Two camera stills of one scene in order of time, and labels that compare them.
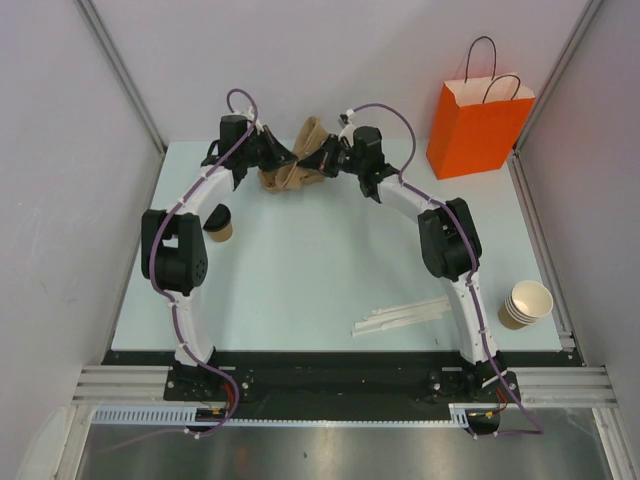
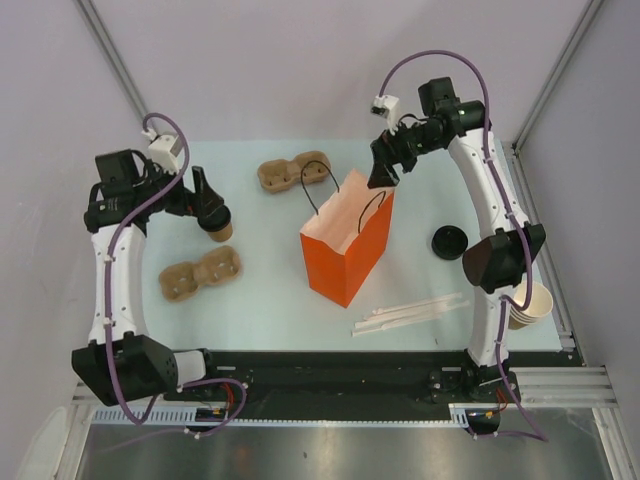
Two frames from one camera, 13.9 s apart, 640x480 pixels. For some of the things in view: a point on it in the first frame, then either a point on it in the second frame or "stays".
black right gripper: [323, 159] → [388, 150]
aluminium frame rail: [564, 387] stays
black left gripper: [277, 155] → [200, 203]
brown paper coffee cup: [222, 235] stays
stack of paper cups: [527, 301] stays
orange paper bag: [478, 121] → [347, 236]
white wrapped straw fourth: [371, 330] stays
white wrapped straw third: [396, 319] stays
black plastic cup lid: [219, 218] stays
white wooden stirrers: [422, 311] stays
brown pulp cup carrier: [296, 175] → [182, 280]
